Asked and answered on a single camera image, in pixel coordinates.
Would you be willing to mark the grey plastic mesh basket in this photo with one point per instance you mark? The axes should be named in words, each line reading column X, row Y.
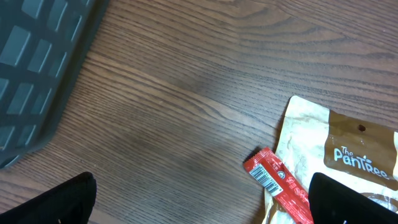
column 43, row 46

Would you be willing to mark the red stick sachet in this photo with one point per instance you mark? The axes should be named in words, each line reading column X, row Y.
column 286, row 200

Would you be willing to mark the brown white snack bag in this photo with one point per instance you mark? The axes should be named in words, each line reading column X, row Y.
column 358, row 154

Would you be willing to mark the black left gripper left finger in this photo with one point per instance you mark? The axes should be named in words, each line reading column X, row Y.
column 71, row 202

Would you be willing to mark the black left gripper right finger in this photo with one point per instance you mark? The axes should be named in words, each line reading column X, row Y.
column 332, row 202

